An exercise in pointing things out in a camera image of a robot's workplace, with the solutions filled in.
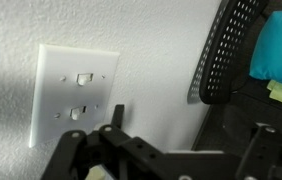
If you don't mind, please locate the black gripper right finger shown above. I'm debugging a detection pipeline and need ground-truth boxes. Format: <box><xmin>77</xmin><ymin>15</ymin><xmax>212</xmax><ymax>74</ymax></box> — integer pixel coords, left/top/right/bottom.
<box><xmin>236</xmin><ymin>126</ymin><xmax>282</xmax><ymax>180</ymax></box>

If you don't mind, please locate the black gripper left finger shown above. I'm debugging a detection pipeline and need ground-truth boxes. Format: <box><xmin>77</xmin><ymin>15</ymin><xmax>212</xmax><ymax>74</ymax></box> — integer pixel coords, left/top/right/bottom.
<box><xmin>41</xmin><ymin>105</ymin><xmax>168</xmax><ymax>180</ymax></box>

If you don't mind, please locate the black perforated metal tray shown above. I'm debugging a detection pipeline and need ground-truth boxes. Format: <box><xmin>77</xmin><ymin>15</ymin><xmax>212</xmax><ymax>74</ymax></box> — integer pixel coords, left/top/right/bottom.
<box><xmin>187</xmin><ymin>0</ymin><xmax>282</xmax><ymax>155</ymax></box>

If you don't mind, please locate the turquoise blue cushion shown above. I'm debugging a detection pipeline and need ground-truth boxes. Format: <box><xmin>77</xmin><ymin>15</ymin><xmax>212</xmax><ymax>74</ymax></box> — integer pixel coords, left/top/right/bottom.
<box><xmin>249</xmin><ymin>11</ymin><xmax>282</xmax><ymax>83</ymax></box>

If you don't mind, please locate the lower white toggle switch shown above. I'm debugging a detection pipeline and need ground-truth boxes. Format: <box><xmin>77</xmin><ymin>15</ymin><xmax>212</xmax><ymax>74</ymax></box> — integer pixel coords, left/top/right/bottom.
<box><xmin>70</xmin><ymin>106</ymin><xmax>86</xmax><ymax>120</ymax></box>

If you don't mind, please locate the white toggle switch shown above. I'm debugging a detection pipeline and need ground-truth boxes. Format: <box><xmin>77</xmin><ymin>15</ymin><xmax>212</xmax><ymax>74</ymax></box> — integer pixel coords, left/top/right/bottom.
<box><xmin>77</xmin><ymin>73</ymin><xmax>93</xmax><ymax>86</ymax></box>
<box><xmin>70</xmin><ymin>106</ymin><xmax>86</xmax><ymax>120</ymax></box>

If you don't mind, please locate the white double switch plate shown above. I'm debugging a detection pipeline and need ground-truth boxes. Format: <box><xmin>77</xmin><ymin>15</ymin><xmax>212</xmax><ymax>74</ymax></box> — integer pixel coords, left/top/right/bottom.
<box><xmin>29</xmin><ymin>44</ymin><xmax>120</xmax><ymax>147</ymax></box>

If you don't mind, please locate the upper white toggle switch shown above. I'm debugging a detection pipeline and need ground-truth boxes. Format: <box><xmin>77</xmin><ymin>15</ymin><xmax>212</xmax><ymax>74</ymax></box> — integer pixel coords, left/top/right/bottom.
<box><xmin>77</xmin><ymin>73</ymin><xmax>93</xmax><ymax>86</ymax></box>

